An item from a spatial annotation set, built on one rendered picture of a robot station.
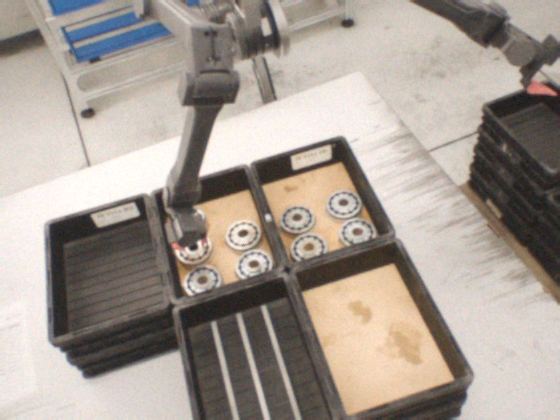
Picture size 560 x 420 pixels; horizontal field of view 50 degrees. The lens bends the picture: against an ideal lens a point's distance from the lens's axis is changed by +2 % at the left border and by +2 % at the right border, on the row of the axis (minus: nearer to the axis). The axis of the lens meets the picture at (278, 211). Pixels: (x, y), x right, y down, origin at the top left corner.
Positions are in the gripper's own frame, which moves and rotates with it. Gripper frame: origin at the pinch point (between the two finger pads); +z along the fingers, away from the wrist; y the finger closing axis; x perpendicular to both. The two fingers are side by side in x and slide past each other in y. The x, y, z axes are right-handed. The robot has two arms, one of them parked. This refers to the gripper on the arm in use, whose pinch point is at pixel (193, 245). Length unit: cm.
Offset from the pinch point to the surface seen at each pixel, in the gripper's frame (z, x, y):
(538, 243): 62, -3, 120
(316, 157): 0.3, 17.8, 42.4
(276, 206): 4.9, 8.0, 26.2
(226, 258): 4.1, -4.7, 7.8
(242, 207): 5.2, 11.5, 16.5
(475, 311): 15, -37, 68
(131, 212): 0.4, 17.8, -14.8
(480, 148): 51, 39, 117
